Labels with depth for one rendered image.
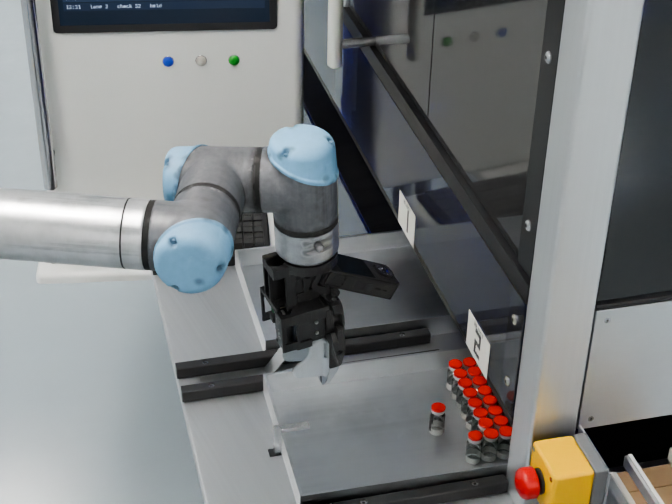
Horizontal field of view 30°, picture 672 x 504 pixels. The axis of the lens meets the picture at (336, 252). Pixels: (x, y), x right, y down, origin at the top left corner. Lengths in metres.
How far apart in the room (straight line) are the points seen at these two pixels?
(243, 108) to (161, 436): 1.06
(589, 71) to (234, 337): 0.85
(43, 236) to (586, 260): 0.61
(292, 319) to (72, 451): 1.72
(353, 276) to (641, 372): 0.39
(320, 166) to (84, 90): 1.06
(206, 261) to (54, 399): 2.05
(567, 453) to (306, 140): 0.51
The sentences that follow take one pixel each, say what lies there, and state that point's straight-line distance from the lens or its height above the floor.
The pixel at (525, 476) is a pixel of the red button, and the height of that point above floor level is 1.01.
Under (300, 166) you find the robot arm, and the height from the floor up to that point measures 1.41.
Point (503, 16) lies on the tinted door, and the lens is 1.57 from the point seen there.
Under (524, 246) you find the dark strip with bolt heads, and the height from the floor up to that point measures 1.25.
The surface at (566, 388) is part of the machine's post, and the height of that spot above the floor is 1.09.
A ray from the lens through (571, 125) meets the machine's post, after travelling 1.38.
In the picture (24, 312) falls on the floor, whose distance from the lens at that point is 3.62.
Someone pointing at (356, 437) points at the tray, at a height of 0.88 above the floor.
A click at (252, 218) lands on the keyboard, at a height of 0.82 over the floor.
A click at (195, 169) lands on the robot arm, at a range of 1.38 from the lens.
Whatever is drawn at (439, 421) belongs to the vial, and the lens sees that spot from 1.79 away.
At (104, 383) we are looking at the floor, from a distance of 3.33.
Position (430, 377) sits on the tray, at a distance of 1.91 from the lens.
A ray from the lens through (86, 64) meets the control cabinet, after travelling 2.35.
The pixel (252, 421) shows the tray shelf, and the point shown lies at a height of 0.88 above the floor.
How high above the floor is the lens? 2.08
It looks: 33 degrees down
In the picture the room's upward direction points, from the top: 1 degrees clockwise
